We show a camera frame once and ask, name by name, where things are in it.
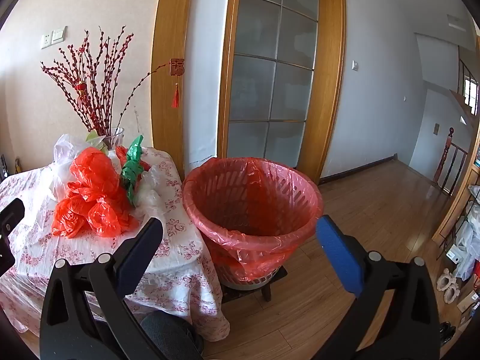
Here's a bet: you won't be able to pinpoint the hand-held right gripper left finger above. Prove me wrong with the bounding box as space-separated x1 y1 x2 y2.
39 217 164 360

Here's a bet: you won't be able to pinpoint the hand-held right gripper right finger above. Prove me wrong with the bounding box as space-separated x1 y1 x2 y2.
316 215 441 360

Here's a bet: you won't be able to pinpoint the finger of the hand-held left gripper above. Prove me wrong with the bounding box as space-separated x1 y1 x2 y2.
0 198 25 235

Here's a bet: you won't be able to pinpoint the clear plastic bag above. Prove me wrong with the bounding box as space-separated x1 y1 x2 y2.
135 163 167 220

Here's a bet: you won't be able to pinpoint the red plastic bin liner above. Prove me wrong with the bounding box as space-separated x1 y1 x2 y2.
182 157 324 280

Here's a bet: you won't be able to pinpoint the white plastic bag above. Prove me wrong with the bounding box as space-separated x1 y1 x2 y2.
52 134 89 203

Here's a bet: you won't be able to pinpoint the dark green plastic bag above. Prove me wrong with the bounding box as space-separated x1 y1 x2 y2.
120 135 147 208

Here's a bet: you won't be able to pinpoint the white plastic waste basket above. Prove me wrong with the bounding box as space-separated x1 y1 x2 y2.
184 159 323 291

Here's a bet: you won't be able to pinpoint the floral tablecloth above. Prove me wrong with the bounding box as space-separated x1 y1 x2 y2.
0 146 230 342

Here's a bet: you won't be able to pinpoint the black low stool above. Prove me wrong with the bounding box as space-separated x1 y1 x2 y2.
219 264 289 302

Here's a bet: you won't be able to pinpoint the dark grey cloth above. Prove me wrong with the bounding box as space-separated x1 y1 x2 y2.
140 311 205 360

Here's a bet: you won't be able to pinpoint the fluffy white slipper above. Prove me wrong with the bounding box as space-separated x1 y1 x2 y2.
444 281 461 304
437 268 454 291

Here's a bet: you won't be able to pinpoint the flat light green package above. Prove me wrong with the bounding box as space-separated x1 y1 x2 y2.
85 130 109 152

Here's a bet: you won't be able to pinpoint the clear glass vase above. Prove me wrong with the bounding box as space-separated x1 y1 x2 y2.
98 127 125 154

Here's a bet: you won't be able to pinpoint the metal rack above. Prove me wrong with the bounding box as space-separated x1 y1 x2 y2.
437 185 480 282

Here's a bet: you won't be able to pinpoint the black shoe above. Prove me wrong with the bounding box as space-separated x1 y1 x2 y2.
439 320 456 346

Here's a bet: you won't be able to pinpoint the cardboard box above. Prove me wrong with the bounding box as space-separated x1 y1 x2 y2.
457 290 480 312

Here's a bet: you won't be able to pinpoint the wooden stair railing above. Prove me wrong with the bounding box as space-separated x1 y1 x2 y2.
433 127 469 196

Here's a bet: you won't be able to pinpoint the red berry branches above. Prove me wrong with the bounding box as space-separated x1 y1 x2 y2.
40 26 169 139

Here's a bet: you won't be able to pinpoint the red tassel charm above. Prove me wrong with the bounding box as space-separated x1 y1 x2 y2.
169 58 186 109

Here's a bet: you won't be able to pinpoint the frosted glass door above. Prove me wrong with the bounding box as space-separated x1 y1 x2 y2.
227 0 319 169

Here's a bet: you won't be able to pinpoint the staircase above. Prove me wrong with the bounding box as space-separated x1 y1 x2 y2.
450 47 480 117

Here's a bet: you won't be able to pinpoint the wooden door frame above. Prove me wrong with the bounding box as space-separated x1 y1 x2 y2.
150 0 346 184

